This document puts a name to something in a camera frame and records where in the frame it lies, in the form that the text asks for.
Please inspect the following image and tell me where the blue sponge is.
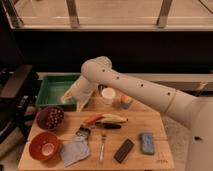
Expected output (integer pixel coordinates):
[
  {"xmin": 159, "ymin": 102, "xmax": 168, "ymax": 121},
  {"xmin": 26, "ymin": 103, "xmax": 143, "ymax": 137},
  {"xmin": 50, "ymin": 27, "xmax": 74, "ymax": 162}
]
[{"xmin": 140, "ymin": 133, "xmax": 155, "ymax": 155}]

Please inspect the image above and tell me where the purple bowl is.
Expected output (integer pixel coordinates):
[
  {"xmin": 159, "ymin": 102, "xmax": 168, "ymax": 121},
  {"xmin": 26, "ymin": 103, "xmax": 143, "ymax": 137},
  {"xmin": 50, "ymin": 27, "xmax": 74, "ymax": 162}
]
[{"xmin": 36, "ymin": 106, "xmax": 64, "ymax": 131}]

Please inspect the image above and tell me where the orange bowl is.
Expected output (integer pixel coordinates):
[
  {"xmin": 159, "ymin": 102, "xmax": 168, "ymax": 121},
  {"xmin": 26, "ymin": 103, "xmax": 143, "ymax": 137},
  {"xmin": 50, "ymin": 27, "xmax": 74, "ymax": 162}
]
[{"xmin": 29, "ymin": 132, "xmax": 61, "ymax": 161}]

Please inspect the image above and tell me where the black chair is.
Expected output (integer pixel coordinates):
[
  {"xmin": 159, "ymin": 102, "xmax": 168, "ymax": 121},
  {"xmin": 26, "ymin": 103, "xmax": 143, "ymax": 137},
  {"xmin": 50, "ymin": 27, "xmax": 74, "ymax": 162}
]
[{"xmin": 0, "ymin": 65, "xmax": 38, "ymax": 144}]

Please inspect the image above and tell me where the black marker pen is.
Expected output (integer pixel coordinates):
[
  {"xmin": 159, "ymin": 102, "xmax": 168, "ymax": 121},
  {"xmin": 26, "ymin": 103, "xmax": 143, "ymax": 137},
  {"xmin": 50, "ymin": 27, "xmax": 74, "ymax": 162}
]
[{"xmin": 95, "ymin": 122, "xmax": 122, "ymax": 129}]

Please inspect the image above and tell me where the orange carrot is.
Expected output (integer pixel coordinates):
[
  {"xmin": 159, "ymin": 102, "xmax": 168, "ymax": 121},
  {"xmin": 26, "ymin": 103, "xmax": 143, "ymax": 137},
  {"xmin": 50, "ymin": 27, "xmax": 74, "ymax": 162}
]
[{"xmin": 83, "ymin": 114, "xmax": 103, "ymax": 125}]

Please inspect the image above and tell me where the white plastic cup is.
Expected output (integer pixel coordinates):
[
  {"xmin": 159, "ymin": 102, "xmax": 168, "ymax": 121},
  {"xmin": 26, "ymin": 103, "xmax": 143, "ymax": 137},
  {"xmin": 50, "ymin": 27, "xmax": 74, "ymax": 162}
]
[{"xmin": 101, "ymin": 87, "xmax": 116, "ymax": 105}]

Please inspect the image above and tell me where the yellow banana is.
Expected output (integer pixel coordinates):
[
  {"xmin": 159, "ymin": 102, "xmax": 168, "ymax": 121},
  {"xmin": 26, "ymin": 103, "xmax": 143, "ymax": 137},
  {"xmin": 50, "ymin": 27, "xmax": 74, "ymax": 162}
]
[{"xmin": 101, "ymin": 114, "xmax": 128, "ymax": 123}]

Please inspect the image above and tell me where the grey folded cloth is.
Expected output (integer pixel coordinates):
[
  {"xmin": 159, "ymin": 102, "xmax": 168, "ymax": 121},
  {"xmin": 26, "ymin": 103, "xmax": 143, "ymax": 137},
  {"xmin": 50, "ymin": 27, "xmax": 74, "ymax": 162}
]
[{"xmin": 60, "ymin": 136, "xmax": 90, "ymax": 166}]

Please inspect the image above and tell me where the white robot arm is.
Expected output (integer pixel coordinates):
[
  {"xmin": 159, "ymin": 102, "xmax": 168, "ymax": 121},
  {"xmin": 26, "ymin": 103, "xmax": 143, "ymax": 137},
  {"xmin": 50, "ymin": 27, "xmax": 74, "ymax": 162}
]
[{"xmin": 61, "ymin": 56, "xmax": 213, "ymax": 171}]

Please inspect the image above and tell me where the bunch of dark grapes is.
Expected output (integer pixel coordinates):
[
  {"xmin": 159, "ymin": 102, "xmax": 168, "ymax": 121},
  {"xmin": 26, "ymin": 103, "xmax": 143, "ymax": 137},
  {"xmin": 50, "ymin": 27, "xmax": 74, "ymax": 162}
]
[{"xmin": 46, "ymin": 108, "xmax": 64, "ymax": 130}]

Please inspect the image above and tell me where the black rectangular remote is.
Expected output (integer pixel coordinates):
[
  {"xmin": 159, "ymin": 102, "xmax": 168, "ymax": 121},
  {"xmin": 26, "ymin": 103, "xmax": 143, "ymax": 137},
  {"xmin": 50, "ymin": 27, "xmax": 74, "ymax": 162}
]
[{"xmin": 114, "ymin": 139, "xmax": 134, "ymax": 163}]

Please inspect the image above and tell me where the silver fork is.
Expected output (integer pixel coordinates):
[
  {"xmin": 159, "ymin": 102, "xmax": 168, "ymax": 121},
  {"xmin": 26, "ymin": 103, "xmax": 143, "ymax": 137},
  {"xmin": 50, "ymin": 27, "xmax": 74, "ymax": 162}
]
[{"xmin": 99, "ymin": 133, "xmax": 107, "ymax": 163}]

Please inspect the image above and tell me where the green plastic tray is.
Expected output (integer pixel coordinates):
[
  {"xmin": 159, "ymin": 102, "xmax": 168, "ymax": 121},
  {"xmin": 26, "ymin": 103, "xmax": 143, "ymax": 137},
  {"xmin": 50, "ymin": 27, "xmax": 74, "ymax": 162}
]
[{"xmin": 36, "ymin": 74, "xmax": 79, "ymax": 108}]

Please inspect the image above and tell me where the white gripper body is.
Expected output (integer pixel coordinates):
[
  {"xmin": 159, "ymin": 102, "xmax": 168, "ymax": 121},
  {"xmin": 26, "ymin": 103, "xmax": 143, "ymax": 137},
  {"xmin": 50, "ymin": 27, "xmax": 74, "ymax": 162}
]
[{"xmin": 61, "ymin": 76, "xmax": 98, "ymax": 112}]

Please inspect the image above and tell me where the colourful toy block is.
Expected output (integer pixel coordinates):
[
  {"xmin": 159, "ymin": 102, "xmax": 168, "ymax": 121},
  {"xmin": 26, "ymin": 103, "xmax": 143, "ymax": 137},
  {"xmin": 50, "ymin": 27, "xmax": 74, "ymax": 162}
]
[{"xmin": 120, "ymin": 94, "xmax": 133, "ymax": 109}]

